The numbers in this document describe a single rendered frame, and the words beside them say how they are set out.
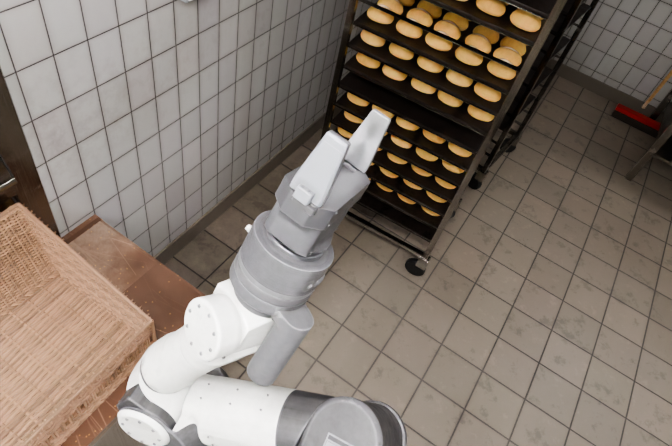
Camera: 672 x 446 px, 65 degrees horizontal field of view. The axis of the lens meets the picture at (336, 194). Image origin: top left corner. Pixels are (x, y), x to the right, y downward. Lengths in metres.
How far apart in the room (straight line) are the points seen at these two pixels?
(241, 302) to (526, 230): 2.57
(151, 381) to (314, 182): 0.41
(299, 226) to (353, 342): 1.87
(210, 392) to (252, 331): 0.24
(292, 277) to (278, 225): 0.05
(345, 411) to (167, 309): 1.07
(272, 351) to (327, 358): 1.71
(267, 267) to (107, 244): 1.35
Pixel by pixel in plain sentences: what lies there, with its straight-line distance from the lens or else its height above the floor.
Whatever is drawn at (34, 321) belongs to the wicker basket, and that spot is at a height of 0.59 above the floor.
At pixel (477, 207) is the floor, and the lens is 3.00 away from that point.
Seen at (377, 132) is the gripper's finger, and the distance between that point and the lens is 0.51.
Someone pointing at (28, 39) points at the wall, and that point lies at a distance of 1.44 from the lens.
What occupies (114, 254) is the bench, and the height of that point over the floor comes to 0.58.
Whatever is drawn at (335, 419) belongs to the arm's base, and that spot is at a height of 1.41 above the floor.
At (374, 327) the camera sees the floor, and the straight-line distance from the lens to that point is 2.37.
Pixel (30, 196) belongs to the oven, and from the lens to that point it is 1.69.
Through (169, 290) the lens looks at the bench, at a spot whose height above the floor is 0.58.
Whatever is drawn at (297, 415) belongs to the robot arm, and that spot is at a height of 1.37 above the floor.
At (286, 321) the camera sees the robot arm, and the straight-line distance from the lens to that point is 0.53.
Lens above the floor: 2.04
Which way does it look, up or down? 47 degrees down
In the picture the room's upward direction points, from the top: 15 degrees clockwise
